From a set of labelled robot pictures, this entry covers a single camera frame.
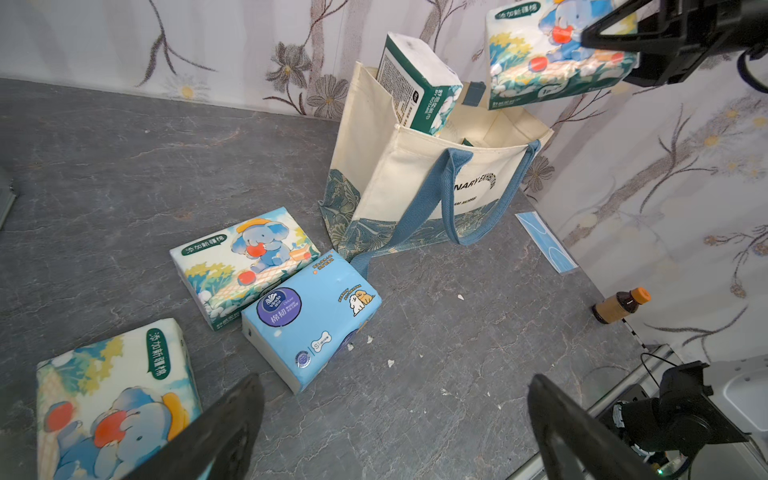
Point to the elephant tissue pack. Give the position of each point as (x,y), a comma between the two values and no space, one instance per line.
(105,408)
(536,54)
(230,269)

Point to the blue face mask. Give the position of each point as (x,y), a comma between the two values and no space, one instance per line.
(555,253)

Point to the cream canvas tote bag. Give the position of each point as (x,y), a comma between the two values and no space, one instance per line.
(391,188)

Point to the blue tissue pack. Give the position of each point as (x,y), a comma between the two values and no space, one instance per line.
(300,325)

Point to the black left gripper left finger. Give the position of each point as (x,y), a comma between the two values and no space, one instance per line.
(218,444)

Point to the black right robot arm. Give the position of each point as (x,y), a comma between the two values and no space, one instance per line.
(741,385)

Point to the green barcode tissue pack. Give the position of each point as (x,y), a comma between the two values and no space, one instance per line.
(424,89)

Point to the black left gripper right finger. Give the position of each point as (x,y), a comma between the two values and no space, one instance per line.
(574,445)

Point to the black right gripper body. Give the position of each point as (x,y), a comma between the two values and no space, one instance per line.
(688,35)

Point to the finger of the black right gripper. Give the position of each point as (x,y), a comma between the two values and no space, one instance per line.
(633,26)

